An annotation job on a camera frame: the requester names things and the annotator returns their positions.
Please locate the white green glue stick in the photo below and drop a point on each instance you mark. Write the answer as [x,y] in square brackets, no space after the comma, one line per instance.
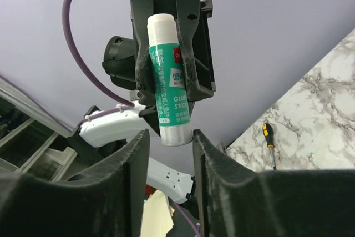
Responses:
[170,92]

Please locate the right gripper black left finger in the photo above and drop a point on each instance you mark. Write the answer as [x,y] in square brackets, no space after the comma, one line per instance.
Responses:
[105,199]

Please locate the yellow black screwdriver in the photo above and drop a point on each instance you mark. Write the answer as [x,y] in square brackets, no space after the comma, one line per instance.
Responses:
[269,137]

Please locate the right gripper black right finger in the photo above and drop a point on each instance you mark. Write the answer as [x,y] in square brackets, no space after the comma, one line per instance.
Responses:
[236,201]

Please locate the stack of cream papers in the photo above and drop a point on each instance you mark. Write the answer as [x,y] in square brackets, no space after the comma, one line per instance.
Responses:
[157,218]

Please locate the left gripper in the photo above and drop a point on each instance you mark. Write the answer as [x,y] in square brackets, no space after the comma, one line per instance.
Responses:
[191,17]

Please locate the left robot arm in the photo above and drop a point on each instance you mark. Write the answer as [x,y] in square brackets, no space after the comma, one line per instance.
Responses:
[128,63]

